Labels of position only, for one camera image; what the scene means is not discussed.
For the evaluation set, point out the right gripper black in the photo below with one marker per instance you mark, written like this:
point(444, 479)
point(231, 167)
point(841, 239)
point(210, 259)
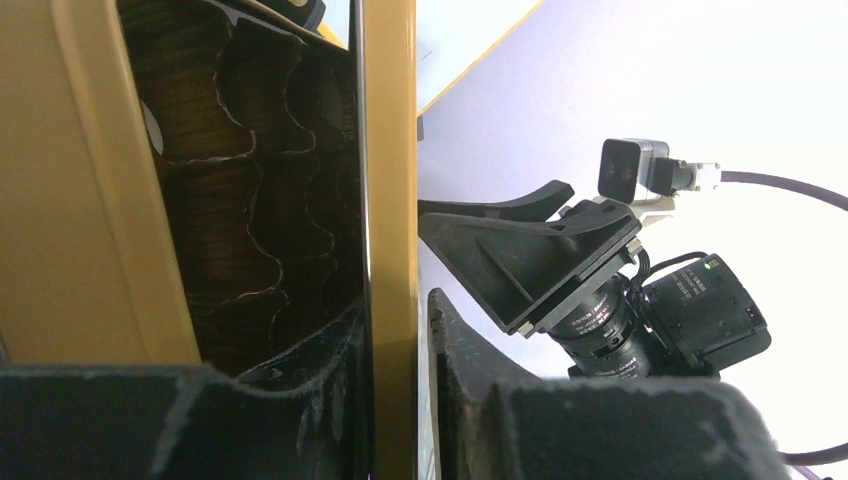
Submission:
point(535, 264)

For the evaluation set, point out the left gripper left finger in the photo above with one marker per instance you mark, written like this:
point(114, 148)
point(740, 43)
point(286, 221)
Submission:
point(300, 415)

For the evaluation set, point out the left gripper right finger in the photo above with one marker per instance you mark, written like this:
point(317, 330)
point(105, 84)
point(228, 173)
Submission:
point(493, 419)

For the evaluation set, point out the silver box lid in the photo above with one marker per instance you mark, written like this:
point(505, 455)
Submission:
point(388, 150)

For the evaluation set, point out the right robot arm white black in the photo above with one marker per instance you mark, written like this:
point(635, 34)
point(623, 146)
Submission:
point(697, 311)

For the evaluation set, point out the gold chocolate box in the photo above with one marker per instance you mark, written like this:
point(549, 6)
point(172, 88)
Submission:
point(179, 183)

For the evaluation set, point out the whiteboard with yellow frame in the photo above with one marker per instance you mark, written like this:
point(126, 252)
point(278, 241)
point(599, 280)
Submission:
point(457, 53)

